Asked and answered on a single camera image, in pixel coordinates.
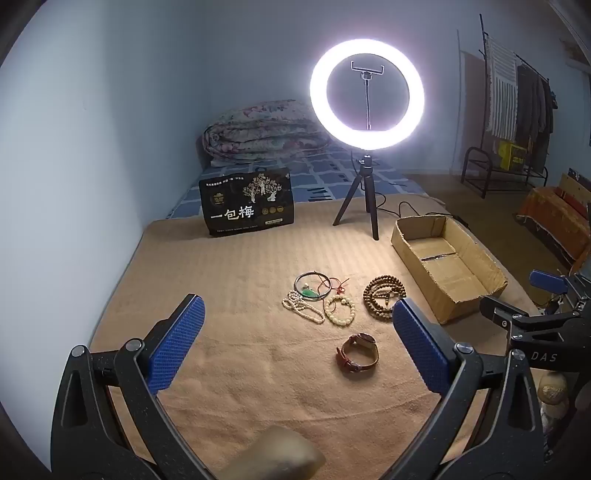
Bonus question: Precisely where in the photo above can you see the brown wooden bead necklace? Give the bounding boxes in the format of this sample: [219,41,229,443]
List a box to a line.
[363,274,408,324]

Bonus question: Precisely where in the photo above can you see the black clothes rack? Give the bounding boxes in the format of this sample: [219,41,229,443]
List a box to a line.
[479,14,555,141]

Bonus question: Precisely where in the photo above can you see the yellow box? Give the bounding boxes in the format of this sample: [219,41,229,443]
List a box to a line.
[499,141,529,169]

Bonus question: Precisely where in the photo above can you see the dark hanging clothes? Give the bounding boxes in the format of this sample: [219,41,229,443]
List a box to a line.
[515,65,555,145]

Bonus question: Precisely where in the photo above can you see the brown leather watch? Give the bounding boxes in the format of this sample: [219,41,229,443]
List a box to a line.
[336,333,379,372]

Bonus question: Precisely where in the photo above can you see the beige cap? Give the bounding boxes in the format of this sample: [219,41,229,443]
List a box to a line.
[538,371,571,419]

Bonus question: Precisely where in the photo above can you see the black tripod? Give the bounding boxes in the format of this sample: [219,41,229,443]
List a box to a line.
[332,150,385,241]

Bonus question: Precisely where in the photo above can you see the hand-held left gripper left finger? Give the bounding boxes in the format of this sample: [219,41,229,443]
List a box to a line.
[50,293,206,480]

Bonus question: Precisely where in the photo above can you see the black phone holder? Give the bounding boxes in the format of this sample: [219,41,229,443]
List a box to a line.
[351,60,386,131]

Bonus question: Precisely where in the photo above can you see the orange cloth cover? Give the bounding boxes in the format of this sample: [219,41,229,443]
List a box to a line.
[516,173,591,274]

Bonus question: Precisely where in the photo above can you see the black power cable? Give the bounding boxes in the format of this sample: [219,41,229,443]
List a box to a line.
[372,181,468,223]

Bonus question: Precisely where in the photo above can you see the black snack bag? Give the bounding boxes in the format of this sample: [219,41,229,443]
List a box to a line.
[198,167,296,237]

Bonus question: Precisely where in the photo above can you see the white striped garment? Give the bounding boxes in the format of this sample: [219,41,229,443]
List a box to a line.
[485,37,520,138]

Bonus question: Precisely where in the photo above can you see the cream bead bracelet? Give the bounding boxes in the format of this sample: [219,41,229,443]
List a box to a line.
[323,295,357,327]

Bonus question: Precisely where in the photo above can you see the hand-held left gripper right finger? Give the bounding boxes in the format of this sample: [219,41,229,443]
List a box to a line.
[392,298,550,480]

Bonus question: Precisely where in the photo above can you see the blurred beige object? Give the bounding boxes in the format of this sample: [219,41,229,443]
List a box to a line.
[240,425,327,480]

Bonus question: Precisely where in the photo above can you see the white pearl necklace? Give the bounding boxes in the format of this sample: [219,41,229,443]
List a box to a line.
[283,290,326,324]

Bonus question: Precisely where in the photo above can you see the thin metal bangle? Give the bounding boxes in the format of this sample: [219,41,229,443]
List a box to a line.
[295,272,332,299]

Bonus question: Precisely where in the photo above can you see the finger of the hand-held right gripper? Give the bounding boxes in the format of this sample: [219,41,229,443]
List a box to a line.
[479,295,583,334]
[529,270,570,296]

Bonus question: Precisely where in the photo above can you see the cardboard box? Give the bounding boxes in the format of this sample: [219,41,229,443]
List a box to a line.
[391,215,509,325]

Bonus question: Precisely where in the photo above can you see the folded floral quilt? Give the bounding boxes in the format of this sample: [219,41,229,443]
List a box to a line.
[203,99,333,169]

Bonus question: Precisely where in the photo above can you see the blue patterned bedsheet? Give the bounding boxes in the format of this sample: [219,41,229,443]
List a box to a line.
[166,145,426,221]

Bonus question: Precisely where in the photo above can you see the black shoe rack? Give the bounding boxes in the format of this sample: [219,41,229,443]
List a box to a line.
[462,147,549,199]

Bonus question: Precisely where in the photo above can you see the white ring light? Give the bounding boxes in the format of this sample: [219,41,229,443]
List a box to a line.
[309,38,432,151]

